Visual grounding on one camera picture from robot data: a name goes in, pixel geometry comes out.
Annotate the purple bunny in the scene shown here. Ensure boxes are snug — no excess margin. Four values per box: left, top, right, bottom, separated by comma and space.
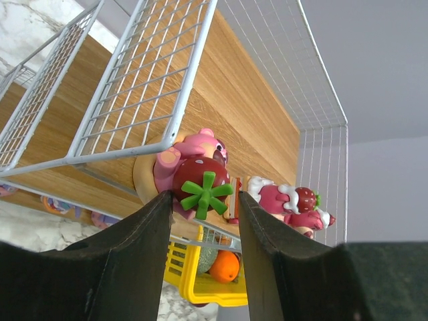
0, 184, 18, 197

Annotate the purple bunny donut toy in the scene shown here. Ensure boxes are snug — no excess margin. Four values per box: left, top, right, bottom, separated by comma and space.
40, 196, 82, 218

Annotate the purple bunny figure toy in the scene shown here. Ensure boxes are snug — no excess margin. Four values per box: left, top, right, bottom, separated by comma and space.
91, 211, 119, 229

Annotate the white wire wooden shelf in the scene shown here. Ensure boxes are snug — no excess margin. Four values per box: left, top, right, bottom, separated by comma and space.
1, 1, 348, 246

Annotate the pink strawberry cake toy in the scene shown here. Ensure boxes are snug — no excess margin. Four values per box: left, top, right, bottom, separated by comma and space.
133, 128, 234, 220

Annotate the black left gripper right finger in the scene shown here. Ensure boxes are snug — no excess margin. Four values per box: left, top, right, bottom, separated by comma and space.
239, 192, 427, 320

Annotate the green melon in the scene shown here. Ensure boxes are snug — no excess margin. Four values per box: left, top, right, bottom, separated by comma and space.
197, 227, 220, 275

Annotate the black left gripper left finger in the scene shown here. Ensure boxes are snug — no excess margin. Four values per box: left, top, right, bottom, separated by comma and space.
1, 192, 173, 320

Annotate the yellow plastic basket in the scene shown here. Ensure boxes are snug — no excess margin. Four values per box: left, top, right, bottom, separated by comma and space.
164, 222, 248, 307

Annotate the pink bear strawberry toy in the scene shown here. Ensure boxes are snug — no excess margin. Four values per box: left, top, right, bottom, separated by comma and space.
223, 176, 250, 225

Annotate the orange fruit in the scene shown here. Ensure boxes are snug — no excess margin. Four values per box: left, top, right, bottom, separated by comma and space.
209, 250, 240, 284

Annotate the pink bear cake toy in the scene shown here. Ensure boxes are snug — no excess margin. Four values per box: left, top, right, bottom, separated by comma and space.
246, 176, 336, 239

